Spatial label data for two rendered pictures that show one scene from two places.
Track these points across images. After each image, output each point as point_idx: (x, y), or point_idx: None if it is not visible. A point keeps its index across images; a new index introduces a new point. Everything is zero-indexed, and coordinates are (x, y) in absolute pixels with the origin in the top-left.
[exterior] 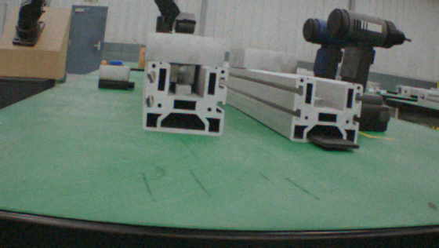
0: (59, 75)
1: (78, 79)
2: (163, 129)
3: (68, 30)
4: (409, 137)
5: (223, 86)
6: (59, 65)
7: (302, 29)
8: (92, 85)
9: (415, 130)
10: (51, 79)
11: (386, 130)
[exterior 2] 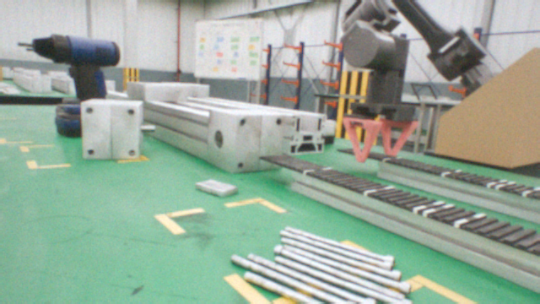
0: (458, 154)
1: (441, 160)
2: None
3: (515, 88)
4: (45, 119)
5: None
6: (452, 138)
7: (120, 53)
8: (337, 143)
9: (4, 126)
10: (461, 159)
11: (53, 122)
